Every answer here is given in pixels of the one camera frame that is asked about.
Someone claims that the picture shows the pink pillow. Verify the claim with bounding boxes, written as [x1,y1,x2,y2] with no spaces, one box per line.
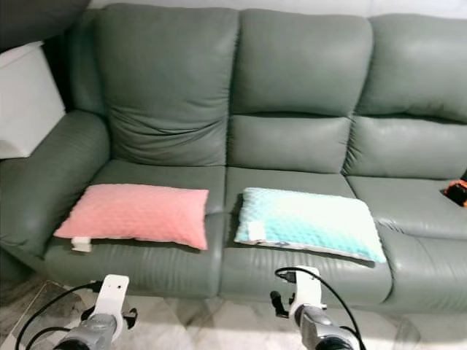
[52,183,211,253]

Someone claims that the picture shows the teal and white pillow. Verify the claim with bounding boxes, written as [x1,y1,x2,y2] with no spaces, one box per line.
[233,187,388,264]

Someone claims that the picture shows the grey-green leather three-seat sofa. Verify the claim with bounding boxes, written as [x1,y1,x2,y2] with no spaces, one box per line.
[0,3,467,316]

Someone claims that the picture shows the orange and black object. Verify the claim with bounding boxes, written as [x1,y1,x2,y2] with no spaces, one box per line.
[442,171,467,208]

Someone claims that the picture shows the white box cabinet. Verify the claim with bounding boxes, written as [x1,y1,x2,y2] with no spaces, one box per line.
[0,42,67,160]

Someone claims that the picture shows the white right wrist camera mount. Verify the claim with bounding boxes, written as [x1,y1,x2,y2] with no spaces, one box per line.
[287,265,324,312]

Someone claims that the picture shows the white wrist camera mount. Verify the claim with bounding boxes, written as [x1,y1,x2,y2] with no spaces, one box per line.
[287,265,324,312]
[98,273,131,319]

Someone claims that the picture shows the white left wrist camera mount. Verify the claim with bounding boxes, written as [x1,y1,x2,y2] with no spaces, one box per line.
[98,273,131,319]

